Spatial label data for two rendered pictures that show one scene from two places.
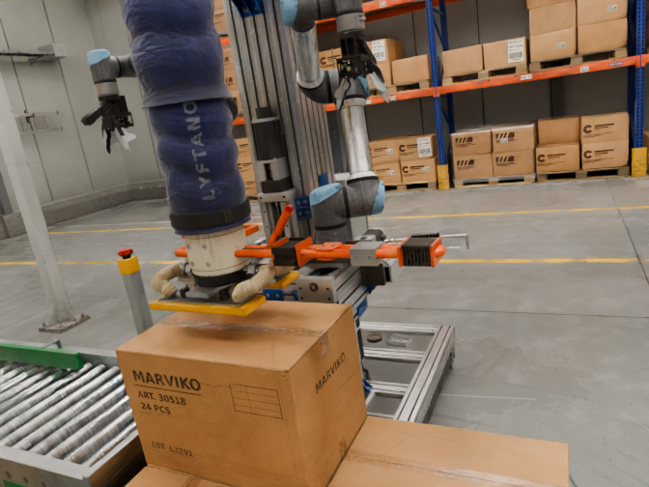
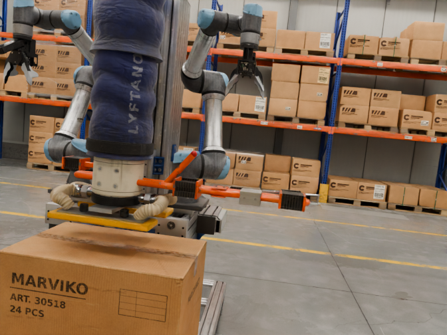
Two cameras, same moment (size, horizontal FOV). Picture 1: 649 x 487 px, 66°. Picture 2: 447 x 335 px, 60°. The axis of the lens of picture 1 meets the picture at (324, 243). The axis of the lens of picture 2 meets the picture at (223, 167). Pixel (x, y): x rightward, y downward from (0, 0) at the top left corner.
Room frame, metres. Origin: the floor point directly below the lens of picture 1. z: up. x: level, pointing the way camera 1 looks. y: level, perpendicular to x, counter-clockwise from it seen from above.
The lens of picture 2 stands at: (0.04, 0.45, 1.40)
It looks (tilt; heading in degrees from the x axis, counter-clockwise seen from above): 6 degrees down; 339
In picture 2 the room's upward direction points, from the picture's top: 6 degrees clockwise
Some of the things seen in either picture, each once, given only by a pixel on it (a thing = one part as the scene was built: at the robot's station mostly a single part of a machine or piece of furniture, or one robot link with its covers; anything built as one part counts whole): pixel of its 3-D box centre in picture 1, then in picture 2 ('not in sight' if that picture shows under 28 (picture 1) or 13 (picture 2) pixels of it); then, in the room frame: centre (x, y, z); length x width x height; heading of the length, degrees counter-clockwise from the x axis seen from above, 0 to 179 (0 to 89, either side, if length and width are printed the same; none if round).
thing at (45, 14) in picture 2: (129, 66); (46, 19); (1.95, 0.60, 1.78); 0.11 x 0.11 x 0.08; 49
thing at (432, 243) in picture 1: (419, 251); (291, 201); (1.12, -0.22, 1.18); 0.08 x 0.07 x 0.05; 61
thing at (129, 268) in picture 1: (152, 354); not in sight; (2.29, 0.92, 0.50); 0.07 x 0.07 x 1.00; 63
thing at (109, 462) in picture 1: (168, 415); not in sight; (1.58, 0.64, 0.58); 0.70 x 0.03 x 0.06; 153
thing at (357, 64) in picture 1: (353, 56); (247, 61); (1.46, -0.16, 1.66); 0.09 x 0.08 x 0.12; 153
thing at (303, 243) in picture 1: (293, 251); (187, 187); (1.29, 0.09, 1.18); 0.10 x 0.08 x 0.06; 151
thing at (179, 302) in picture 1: (205, 297); (104, 213); (1.33, 0.35, 1.08); 0.34 x 0.10 x 0.05; 61
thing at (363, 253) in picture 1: (367, 253); (250, 197); (1.19, -0.10, 1.18); 0.07 x 0.07 x 0.04; 61
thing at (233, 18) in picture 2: (338, 3); (238, 24); (1.56, -0.14, 1.82); 0.11 x 0.11 x 0.08; 89
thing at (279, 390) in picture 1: (247, 385); (110, 298); (1.41, 0.30, 0.74); 0.60 x 0.40 x 0.40; 62
